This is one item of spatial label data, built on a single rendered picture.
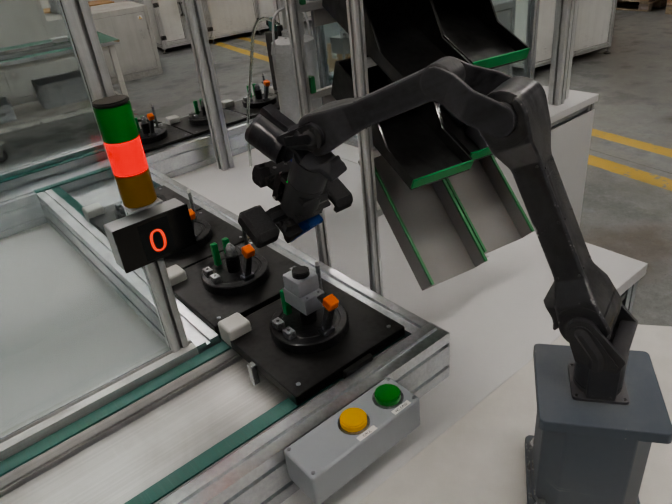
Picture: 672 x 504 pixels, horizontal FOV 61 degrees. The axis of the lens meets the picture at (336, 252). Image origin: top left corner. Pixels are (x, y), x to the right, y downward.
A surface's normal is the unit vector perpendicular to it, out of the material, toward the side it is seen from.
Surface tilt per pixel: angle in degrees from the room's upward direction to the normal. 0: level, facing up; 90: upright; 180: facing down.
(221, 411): 0
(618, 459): 90
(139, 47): 90
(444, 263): 45
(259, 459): 0
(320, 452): 0
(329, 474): 90
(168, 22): 90
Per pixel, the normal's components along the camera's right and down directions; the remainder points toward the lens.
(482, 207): 0.28, -0.32
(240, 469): -0.10, -0.86
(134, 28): 0.51, 0.39
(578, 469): -0.24, 0.51
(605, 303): 0.63, -0.32
